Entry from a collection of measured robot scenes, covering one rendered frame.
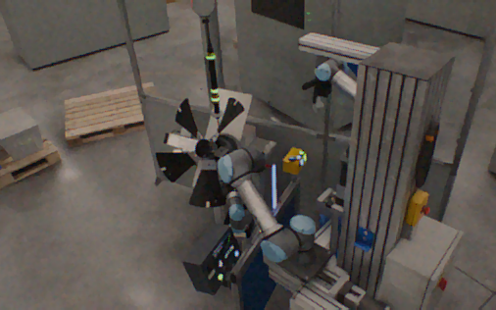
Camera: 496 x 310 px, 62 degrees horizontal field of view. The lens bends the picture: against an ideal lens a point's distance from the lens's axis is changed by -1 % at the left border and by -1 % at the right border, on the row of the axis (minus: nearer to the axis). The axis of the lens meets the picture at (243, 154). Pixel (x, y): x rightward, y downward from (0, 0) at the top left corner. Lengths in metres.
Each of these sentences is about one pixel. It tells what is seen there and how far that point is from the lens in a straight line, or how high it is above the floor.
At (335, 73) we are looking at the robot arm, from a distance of 2.06.
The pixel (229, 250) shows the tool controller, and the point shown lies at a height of 1.16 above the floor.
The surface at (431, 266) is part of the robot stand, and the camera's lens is 1.93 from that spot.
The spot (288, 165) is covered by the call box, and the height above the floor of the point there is 1.04.
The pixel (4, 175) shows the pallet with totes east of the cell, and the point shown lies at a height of 0.13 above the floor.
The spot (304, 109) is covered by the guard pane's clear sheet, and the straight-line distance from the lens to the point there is 3.00.
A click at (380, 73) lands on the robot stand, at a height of 2.01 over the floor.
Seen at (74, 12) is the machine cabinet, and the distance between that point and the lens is 7.69.
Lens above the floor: 2.64
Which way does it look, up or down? 35 degrees down
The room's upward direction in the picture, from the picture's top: 4 degrees counter-clockwise
